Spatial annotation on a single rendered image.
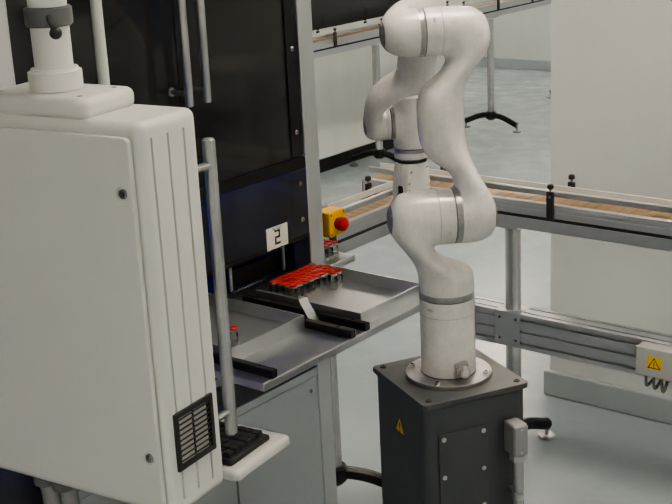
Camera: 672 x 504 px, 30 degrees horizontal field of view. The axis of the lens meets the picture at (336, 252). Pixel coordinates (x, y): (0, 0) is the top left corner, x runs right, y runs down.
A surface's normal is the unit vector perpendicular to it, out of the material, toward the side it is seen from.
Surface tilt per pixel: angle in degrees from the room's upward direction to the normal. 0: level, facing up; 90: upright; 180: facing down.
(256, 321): 0
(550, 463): 0
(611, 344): 90
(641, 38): 90
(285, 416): 90
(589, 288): 90
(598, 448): 0
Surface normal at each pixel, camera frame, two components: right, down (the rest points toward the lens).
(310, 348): -0.05, -0.95
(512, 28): -0.62, 0.26
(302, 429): 0.78, 0.15
